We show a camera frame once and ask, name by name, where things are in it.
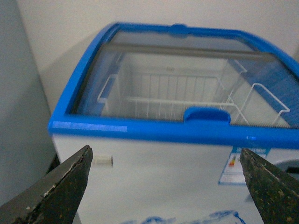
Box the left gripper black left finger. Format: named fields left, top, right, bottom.
left=0, top=145, right=93, bottom=224

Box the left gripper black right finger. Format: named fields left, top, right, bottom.
left=240, top=148, right=299, bottom=224

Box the sliding glass freezer lid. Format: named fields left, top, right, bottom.
left=70, top=43, right=299, bottom=129

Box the energy efficiency label sticker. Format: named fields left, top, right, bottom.
left=218, top=146, right=271, bottom=185

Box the silver brand nameplate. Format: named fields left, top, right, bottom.
left=92, top=155, right=113, bottom=166

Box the white chest freezer blue rim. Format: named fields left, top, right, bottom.
left=48, top=22, right=299, bottom=224

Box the white wire freezer basket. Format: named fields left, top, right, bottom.
left=97, top=56, right=290, bottom=128

